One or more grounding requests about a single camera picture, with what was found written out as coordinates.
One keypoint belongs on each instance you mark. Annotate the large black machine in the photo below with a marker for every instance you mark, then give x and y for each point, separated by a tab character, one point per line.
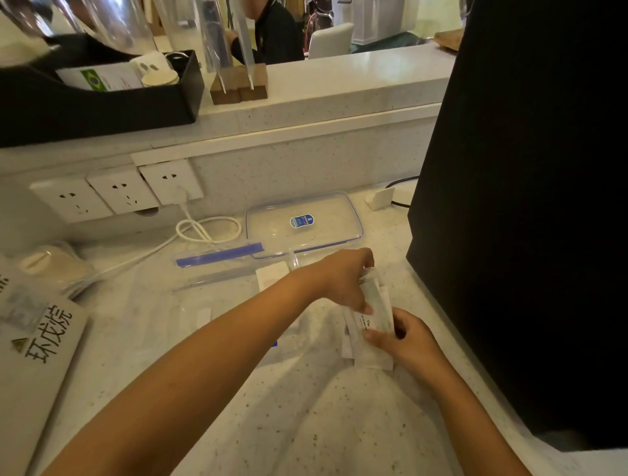
530	196

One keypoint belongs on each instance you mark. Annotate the person's left thumb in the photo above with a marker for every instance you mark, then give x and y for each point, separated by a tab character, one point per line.
362	298

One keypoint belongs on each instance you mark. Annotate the clear container lid blue seal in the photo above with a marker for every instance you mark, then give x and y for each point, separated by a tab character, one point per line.
314	225

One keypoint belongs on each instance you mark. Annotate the bundle of white paper sachets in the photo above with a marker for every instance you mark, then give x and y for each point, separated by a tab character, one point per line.
380	304

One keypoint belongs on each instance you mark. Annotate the clear bag with white filters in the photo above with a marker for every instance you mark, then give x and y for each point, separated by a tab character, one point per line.
54	267

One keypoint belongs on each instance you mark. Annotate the wooden board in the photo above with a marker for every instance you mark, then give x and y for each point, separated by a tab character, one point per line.
450	39

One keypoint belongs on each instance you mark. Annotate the clear acrylic sign panel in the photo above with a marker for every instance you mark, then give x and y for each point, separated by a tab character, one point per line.
218	34

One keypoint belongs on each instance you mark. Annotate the grey printed foil bag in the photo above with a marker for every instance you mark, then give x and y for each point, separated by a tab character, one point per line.
34	372

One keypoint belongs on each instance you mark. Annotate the white chair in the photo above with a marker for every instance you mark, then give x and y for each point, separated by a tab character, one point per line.
331	41

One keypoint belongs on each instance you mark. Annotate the person's left forearm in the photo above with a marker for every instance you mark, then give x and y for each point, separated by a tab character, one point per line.
196	372

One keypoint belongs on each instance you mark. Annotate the clear glass vessel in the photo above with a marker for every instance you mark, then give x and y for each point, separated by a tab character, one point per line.
113	22

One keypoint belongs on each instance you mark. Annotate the white card with green flag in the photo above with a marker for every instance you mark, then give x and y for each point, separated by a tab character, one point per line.
103	78

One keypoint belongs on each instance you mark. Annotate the black tray box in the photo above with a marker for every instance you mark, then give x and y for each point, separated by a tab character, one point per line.
98	110

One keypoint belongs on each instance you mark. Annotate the small white paper slip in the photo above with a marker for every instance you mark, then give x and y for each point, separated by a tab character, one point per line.
203	317

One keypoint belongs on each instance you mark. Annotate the white wall socket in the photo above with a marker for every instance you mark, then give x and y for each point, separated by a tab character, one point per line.
122	191
71	200
169	179

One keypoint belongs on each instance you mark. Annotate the person's right hand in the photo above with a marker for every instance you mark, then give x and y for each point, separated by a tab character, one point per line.
417	345

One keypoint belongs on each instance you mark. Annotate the person's left hand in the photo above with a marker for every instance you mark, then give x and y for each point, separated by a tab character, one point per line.
338	274

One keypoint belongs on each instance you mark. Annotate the small white block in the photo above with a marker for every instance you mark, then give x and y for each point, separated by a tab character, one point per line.
380	198

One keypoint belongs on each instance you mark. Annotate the clear plastic container blue clasp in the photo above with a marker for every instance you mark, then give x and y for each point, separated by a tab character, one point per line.
230	294

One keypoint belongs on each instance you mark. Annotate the person's right thumb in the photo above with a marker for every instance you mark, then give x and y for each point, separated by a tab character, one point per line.
378	336

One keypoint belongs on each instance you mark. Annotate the wooden sign holder block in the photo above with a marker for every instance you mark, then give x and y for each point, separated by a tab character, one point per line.
240	86

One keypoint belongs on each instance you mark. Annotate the white paper sachet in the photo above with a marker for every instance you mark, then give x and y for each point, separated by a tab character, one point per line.
272	277

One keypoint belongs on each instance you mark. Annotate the person's right forearm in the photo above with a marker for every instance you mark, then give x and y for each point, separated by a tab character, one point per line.
471	426

